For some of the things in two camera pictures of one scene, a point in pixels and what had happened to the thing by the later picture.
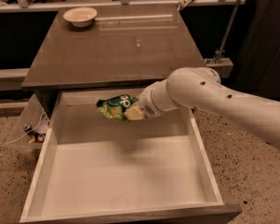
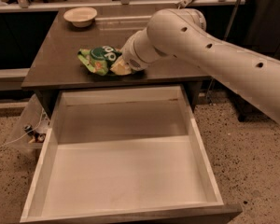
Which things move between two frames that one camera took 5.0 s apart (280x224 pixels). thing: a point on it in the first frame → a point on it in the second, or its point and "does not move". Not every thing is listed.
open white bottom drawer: x=91 y=167 does not move
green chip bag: x=115 y=106 → x=98 y=59
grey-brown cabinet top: x=121 y=49 does not move
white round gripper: x=147 y=103 → x=130 y=56
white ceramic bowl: x=80 y=16 does not move
